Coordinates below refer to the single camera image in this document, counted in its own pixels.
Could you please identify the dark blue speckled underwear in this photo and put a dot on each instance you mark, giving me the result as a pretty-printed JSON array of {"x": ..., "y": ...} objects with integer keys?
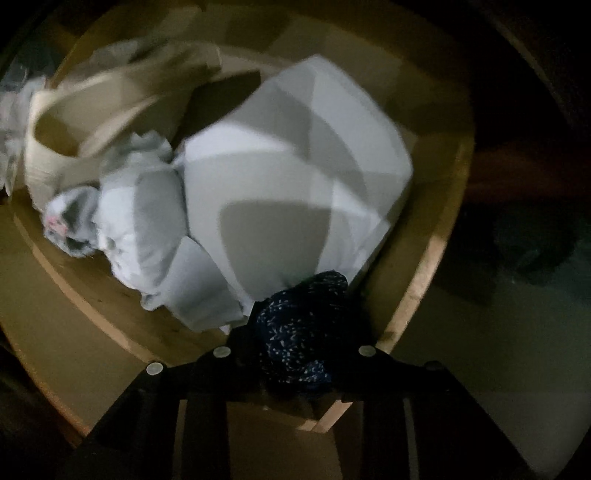
[{"x": 304, "y": 327}]

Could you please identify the grey white pink cloth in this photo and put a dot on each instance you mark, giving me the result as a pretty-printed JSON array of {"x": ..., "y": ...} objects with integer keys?
[{"x": 69, "y": 217}]

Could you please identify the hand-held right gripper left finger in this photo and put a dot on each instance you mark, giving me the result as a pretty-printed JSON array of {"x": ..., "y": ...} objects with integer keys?
[{"x": 207, "y": 392}]

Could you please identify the light grey crumpled underwear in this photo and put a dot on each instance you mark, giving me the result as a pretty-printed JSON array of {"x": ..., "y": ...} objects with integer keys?
[{"x": 138, "y": 207}]

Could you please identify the beige garment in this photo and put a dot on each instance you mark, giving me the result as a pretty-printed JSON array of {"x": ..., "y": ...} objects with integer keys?
[{"x": 46, "y": 170}]

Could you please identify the white underwear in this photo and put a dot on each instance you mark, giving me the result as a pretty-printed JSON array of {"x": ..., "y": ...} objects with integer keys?
[{"x": 286, "y": 175}]

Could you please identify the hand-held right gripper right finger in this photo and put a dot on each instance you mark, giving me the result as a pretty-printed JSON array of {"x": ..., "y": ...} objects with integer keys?
[{"x": 383, "y": 383}]

